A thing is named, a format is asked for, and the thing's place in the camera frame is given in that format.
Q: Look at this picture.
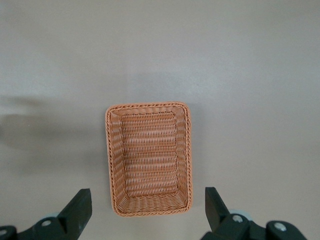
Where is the brown deep wicker basket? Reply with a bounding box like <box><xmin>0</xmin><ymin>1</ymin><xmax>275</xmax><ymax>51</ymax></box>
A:
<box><xmin>104</xmin><ymin>101</ymin><xmax>195</xmax><ymax>216</ymax></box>

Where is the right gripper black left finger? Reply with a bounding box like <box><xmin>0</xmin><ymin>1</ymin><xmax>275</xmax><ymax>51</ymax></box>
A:
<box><xmin>17</xmin><ymin>188</ymin><xmax>93</xmax><ymax>240</ymax></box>

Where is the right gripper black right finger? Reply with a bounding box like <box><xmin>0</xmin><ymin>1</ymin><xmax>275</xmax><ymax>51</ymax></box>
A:
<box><xmin>202</xmin><ymin>186</ymin><xmax>270</xmax><ymax>240</ymax></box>

